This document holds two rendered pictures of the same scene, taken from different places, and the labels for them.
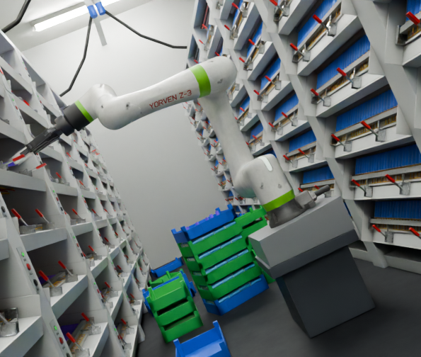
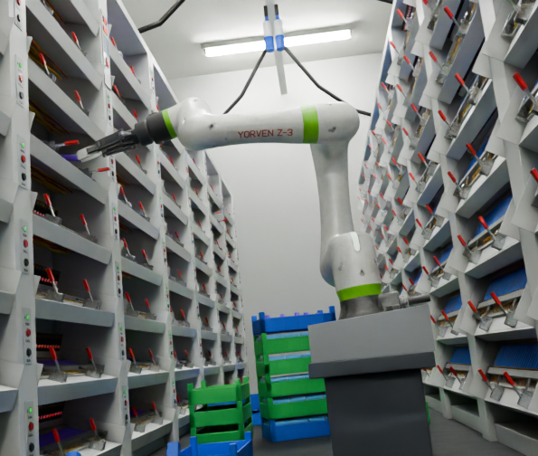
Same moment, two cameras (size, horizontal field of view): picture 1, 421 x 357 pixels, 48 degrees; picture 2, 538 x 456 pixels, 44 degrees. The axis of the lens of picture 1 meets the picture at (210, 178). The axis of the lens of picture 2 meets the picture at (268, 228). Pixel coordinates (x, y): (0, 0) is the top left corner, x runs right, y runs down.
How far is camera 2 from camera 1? 48 cm
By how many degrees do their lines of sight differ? 15
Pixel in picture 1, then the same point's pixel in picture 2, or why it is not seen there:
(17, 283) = (5, 252)
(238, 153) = (335, 226)
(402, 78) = (517, 163)
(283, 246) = (335, 343)
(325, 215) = (401, 322)
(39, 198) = (96, 210)
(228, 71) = (346, 120)
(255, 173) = (337, 249)
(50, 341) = (14, 324)
